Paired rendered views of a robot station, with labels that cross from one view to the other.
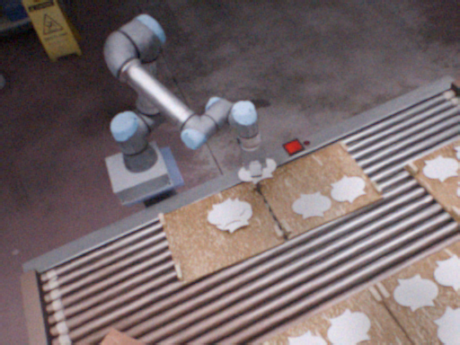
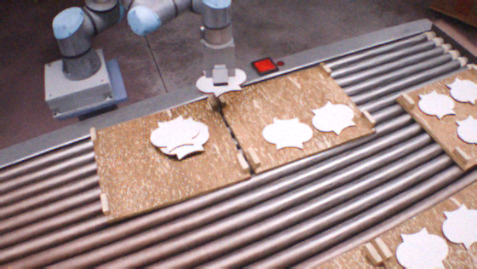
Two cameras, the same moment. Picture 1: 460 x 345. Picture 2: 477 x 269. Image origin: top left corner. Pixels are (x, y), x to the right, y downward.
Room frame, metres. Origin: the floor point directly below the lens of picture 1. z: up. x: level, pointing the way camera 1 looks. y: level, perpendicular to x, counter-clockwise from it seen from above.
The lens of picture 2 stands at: (0.29, 0.08, 1.83)
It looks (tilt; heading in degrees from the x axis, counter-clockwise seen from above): 47 degrees down; 354
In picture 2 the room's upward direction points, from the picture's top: 2 degrees counter-clockwise
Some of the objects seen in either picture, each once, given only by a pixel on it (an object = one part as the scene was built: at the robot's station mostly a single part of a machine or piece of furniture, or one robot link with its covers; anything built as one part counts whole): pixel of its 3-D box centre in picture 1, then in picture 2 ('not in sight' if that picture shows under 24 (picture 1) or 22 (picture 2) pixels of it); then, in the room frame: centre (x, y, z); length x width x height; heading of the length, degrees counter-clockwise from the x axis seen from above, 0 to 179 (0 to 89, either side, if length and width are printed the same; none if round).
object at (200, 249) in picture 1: (219, 229); (164, 154); (1.08, 0.23, 0.93); 0.41 x 0.35 x 0.02; 103
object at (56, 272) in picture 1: (266, 178); (229, 99); (1.32, 0.01, 0.90); 1.95 x 0.05 x 0.05; 107
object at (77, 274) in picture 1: (271, 185); (235, 107); (1.27, -0.01, 0.90); 1.95 x 0.05 x 0.05; 107
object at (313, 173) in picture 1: (316, 188); (293, 113); (1.19, -0.18, 0.93); 0.41 x 0.35 x 0.02; 105
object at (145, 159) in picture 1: (137, 153); (78, 57); (1.53, 0.54, 1.01); 0.15 x 0.15 x 0.10
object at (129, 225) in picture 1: (260, 170); (221, 89); (1.39, 0.03, 0.89); 2.08 x 0.09 x 0.06; 107
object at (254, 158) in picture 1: (252, 156); (218, 59); (1.19, 0.04, 1.17); 0.12 x 0.09 x 0.16; 176
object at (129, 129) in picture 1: (128, 131); (72, 30); (1.53, 0.53, 1.12); 0.13 x 0.12 x 0.14; 134
